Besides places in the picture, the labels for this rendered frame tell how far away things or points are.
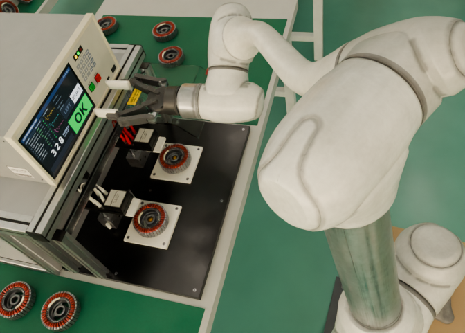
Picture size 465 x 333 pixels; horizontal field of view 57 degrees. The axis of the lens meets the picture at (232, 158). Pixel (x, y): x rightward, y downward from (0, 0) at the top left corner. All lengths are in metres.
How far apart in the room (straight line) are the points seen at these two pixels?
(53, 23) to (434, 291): 1.17
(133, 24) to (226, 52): 1.24
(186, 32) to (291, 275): 1.23
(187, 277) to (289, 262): 0.88
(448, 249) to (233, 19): 0.69
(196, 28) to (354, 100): 1.64
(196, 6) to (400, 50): 1.73
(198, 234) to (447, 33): 1.01
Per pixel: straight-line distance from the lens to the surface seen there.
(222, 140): 1.56
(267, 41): 0.90
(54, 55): 1.23
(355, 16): 3.24
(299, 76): 0.78
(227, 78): 1.05
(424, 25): 0.58
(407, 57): 0.56
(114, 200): 1.36
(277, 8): 2.10
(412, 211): 2.29
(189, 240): 1.38
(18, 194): 1.26
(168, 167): 1.49
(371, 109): 0.50
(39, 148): 1.15
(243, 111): 1.04
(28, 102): 1.13
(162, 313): 1.35
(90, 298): 1.45
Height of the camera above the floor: 1.98
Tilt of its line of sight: 54 degrees down
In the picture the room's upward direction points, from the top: 17 degrees counter-clockwise
